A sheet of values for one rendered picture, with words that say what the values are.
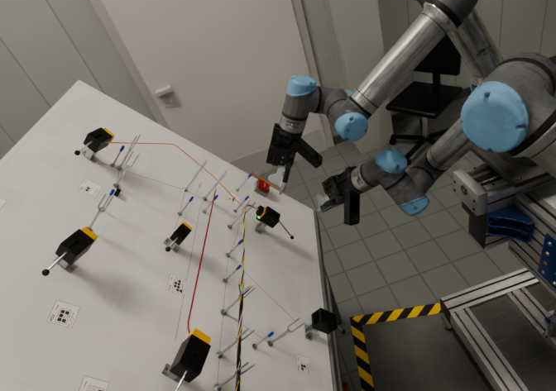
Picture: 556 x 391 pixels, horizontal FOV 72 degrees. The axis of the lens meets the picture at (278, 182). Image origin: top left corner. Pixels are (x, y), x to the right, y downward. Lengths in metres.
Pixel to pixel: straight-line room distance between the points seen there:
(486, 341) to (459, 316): 0.15
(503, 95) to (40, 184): 1.02
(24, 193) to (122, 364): 0.46
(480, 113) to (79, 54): 2.76
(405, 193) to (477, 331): 1.09
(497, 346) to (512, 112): 1.43
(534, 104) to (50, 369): 0.98
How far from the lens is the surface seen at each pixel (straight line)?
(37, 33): 3.16
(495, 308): 2.13
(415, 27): 0.99
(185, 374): 0.86
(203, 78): 3.04
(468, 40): 1.21
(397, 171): 1.04
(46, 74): 3.24
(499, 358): 2.01
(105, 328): 0.94
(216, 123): 3.20
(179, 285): 1.06
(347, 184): 1.16
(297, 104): 1.06
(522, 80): 0.80
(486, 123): 0.78
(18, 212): 1.04
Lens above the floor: 2.00
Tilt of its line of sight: 37 degrees down
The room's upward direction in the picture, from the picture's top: 20 degrees counter-clockwise
